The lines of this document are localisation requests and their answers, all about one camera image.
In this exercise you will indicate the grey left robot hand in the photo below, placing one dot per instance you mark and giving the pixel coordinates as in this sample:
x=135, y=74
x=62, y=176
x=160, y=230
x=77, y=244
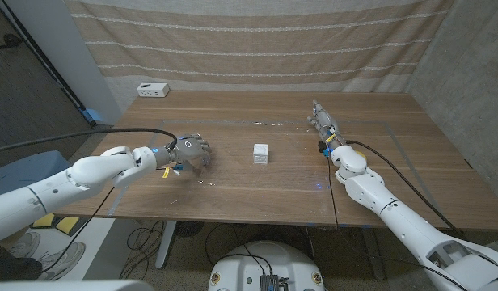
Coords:
x=188, y=149

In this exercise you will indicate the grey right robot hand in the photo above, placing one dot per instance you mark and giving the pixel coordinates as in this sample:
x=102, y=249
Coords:
x=326, y=121

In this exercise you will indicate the clear cellophane sheet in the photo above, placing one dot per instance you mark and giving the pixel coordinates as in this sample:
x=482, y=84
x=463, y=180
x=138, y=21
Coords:
x=297, y=182

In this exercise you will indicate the small white box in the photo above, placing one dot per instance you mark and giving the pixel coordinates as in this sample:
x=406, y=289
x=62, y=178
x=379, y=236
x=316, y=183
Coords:
x=260, y=155

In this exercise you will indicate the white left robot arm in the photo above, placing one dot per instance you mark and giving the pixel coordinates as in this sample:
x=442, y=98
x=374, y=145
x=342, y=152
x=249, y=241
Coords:
x=91, y=174

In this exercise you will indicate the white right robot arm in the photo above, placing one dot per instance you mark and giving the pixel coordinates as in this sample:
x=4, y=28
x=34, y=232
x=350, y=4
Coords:
x=374, y=194

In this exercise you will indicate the white power strip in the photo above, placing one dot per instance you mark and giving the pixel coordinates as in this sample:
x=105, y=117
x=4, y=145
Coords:
x=152, y=90

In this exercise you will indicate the dark round floor disc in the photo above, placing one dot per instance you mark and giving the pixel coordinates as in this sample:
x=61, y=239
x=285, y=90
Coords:
x=188, y=229

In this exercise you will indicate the grey table leg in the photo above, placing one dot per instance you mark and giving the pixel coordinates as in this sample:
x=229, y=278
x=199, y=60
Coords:
x=374, y=254
x=165, y=246

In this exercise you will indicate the beige striped backdrop cloth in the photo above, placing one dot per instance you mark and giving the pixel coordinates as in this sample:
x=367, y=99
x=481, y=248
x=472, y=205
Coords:
x=253, y=40

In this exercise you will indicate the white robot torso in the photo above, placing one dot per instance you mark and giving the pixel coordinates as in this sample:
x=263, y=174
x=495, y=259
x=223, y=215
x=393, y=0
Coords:
x=253, y=262

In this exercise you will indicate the yellow floor pad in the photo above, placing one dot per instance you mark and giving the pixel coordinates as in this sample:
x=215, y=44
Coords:
x=68, y=225
x=43, y=220

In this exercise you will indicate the grey torso connector module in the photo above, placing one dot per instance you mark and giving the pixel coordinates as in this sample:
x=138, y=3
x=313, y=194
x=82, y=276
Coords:
x=269, y=283

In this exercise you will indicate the grey sneaker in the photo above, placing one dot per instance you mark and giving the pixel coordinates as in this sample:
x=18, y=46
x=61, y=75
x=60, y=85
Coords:
x=24, y=244
x=63, y=258

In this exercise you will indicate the blue-grey upholstered chair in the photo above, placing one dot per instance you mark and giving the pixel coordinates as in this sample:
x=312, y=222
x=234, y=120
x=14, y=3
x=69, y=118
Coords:
x=22, y=169

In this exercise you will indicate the dark trousered leg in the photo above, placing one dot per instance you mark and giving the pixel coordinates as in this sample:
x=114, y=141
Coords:
x=14, y=266

